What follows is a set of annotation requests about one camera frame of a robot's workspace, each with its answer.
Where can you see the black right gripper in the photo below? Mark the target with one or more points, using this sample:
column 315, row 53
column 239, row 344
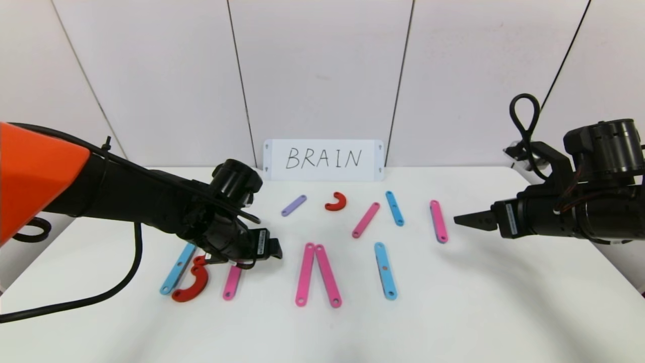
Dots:
column 507, row 219

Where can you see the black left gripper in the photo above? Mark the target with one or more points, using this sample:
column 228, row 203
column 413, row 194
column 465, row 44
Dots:
column 261, row 243

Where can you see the pink bar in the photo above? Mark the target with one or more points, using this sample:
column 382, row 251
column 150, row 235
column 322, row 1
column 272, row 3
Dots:
column 305, row 275
column 327, row 275
column 438, row 222
column 232, row 285
column 366, row 220

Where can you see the small red curved piece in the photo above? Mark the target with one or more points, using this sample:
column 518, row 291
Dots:
column 340, row 202
column 199, row 261

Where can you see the white sign reading BRAIN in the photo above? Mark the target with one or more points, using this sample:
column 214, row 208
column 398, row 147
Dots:
column 274, row 161

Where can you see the short purple flat bar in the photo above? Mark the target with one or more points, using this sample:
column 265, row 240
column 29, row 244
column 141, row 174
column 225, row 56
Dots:
column 294, row 205

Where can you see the large red curved piece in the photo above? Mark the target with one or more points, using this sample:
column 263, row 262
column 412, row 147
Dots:
column 195, row 290

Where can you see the light blue medium flat bar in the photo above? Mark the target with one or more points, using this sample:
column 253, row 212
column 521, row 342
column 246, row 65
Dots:
column 394, row 207

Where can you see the light blue long flat bar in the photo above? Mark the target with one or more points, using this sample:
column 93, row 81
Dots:
column 385, row 275
column 174, row 275

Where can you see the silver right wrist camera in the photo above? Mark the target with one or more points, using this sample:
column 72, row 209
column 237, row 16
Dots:
column 514, row 151

